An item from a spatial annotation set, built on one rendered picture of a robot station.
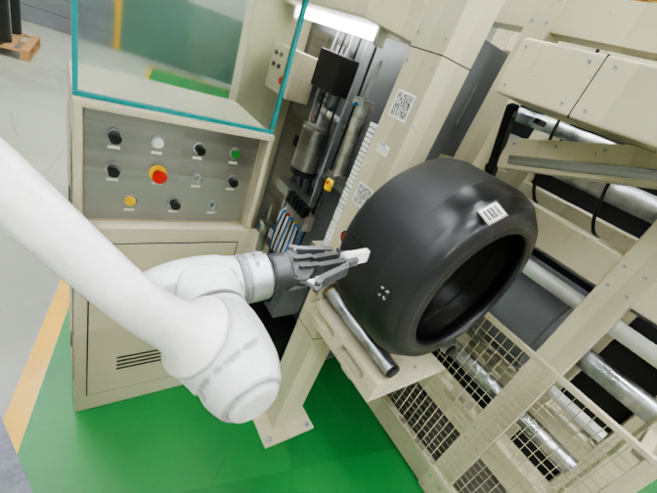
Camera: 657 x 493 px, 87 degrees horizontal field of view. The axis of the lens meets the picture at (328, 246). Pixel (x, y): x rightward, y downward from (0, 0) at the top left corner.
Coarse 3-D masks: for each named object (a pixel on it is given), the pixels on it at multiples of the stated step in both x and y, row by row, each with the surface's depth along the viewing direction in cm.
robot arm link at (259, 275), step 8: (240, 256) 59; (248, 256) 60; (256, 256) 61; (264, 256) 61; (248, 264) 58; (256, 264) 59; (264, 264) 59; (272, 264) 62; (248, 272) 57; (256, 272) 58; (264, 272) 59; (272, 272) 60; (248, 280) 57; (256, 280) 58; (264, 280) 59; (272, 280) 60; (248, 288) 57; (256, 288) 58; (264, 288) 59; (272, 288) 60; (248, 296) 58; (256, 296) 59; (264, 296) 60
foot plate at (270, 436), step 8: (264, 416) 168; (304, 416) 175; (256, 424) 163; (264, 424) 165; (288, 424) 169; (296, 424) 170; (304, 424) 171; (264, 432) 161; (272, 432) 163; (280, 432) 164; (288, 432) 165; (296, 432) 167; (264, 440) 158; (272, 440) 159; (280, 440) 161
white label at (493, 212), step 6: (492, 204) 76; (498, 204) 76; (480, 210) 74; (486, 210) 75; (492, 210) 75; (498, 210) 75; (504, 210) 75; (486, 216) 74; (492, 216) 74; (498, 216) 74; (504, 216) 75; (486, 222) 74; (492, 222) 74
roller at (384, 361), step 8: (328, 296) 115; (336, 296) 113; (336, 304) 112; (344, 304) 111; (344, 312) 109; (344, 320) 109; (352, 320) 106; (352, 328) 106; (360, 328) 104; (360, 336) 103; (368, 336) 102; (368, 344) 101; (376, 344) 100; (376, 352) 98; (384, 352) 98; (376, 360) 98; (384, 360) 96; (392, 360) 97; (384, 368) 96; (392, 368) 95; (392, 376) 97
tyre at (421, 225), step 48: (384, 192) 85; (432, 192) 80; (480, 192) 78; (384, 240) 80; (432, 240) 74; (480, 240) 76; (528, 240) 90; (432, 288) 77; (480, 288) 116; (384, 336) 87; (432, 336) 111
